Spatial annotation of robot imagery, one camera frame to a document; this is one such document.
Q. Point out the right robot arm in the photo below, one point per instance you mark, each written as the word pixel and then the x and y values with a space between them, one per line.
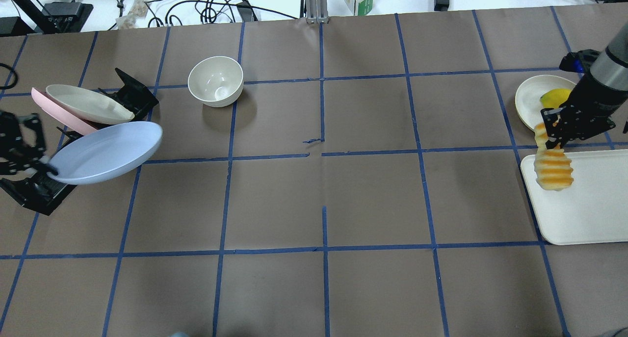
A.
pixel 612 64

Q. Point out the yellow lemon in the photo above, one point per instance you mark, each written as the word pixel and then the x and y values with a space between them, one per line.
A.
pixel 554 98

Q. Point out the black plate rack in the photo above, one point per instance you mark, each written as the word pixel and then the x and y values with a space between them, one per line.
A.
pixel 37 191

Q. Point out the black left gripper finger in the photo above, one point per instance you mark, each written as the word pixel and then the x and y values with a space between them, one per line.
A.
pixel 45 167

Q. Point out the white rectangular tray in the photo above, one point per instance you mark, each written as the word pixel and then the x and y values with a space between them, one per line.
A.
pixel 594 209

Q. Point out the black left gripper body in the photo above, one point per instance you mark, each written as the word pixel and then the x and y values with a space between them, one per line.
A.
pixel 19 140

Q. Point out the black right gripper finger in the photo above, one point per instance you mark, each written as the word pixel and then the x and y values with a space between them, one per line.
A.
pixel 552 142

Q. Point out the white ceramic bowl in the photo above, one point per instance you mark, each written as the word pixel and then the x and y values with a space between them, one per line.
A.
pixel 216 81

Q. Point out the blue plate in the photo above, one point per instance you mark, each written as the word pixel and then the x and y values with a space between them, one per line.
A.
pixel 107 153

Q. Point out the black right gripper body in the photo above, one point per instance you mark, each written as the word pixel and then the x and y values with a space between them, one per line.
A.
pixel 592 100

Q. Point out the black power adapter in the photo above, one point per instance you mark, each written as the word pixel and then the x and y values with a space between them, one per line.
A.
pixel 246 12

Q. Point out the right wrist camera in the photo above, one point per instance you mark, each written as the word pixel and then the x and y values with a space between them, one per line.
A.
pixel 579 62

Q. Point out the cream plate with lemon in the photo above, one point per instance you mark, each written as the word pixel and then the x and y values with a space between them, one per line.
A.
pixel 528 94

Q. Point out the aluminium frame post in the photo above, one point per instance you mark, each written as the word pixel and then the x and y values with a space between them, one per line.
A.
pixel 314 11

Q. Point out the yellow striped bread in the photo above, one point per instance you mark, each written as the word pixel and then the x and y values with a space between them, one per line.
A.
pixel 552 167

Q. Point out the pink plate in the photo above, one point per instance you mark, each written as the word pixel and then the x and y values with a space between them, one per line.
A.
pixel 56 111

